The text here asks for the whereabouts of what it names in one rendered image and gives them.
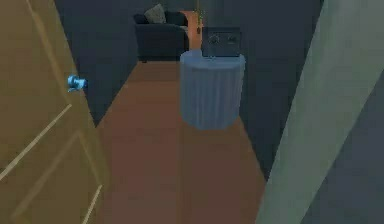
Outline blue round draped table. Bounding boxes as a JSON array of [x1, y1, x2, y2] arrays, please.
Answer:
[[179, 49, 247, 131]]

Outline dark grey safe box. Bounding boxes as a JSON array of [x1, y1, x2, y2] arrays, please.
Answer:
[[201, 26, 242, 58]]

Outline dark blue sofa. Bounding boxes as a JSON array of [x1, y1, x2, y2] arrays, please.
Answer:
[[133, 10, 190, 64]]

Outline beige pillow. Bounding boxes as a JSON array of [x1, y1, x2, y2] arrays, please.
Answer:
[[143, 3, 167, 25]]

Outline silver blue door knob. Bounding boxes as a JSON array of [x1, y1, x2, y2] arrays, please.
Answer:
[[66, 74, 89, 93]]

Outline tan panelled room door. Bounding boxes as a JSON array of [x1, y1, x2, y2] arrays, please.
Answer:
[[0, 0, 111, 224]]

